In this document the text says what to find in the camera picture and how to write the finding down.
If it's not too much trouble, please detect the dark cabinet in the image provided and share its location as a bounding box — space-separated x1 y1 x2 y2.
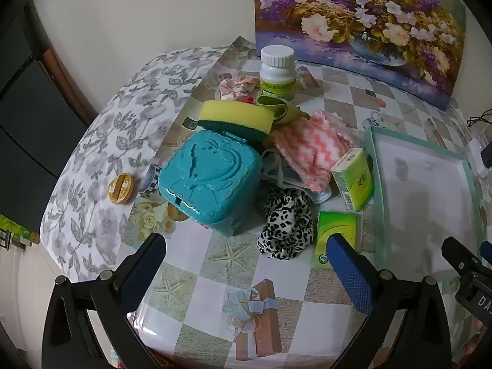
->
0 2 89 235

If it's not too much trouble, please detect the green tissue packet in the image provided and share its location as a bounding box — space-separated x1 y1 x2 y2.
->
331 148 375 213
311 211 364 270

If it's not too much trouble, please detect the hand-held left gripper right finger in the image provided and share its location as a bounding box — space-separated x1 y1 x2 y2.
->
326 234 467 369

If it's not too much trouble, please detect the teal plastic box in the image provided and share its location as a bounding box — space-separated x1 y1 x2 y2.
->
157 130 264 237

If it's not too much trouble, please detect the pink wavy striped cloth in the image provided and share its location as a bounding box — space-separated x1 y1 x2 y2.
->
269 111 356 195

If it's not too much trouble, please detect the white tray with teal rim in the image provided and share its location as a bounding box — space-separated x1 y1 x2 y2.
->
363 126 487 273

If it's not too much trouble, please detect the grey blue face mask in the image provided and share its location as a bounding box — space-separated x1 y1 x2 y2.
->
261 150 333 204

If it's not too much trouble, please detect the olive green cloth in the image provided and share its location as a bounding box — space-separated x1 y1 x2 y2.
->
256 94 310 124

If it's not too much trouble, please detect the black cable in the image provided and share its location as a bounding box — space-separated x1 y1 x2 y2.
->
467 109 492 127

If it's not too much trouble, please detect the white pill bottle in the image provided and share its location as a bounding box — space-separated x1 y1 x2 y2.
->
258 45 296 102

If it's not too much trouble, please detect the flower bouquet painting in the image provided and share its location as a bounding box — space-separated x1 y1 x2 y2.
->
253 0 467 112

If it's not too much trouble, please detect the grey floral cloth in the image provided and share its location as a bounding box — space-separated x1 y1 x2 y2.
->
39 46 231 283

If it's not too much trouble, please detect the checkered printed tablecloth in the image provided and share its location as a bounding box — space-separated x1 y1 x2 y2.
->
127 35 492 366

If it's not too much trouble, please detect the leopard print scrunchie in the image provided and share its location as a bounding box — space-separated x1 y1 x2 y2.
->
257 186 316 261

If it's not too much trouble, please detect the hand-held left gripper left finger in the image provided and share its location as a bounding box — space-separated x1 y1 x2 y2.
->
42 232 168 369

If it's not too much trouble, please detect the pink floral scrunchie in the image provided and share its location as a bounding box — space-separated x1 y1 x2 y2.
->
218 75 260 102

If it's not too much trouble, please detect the yellow and green sponge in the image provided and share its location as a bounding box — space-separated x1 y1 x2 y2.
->
197 99 274 143

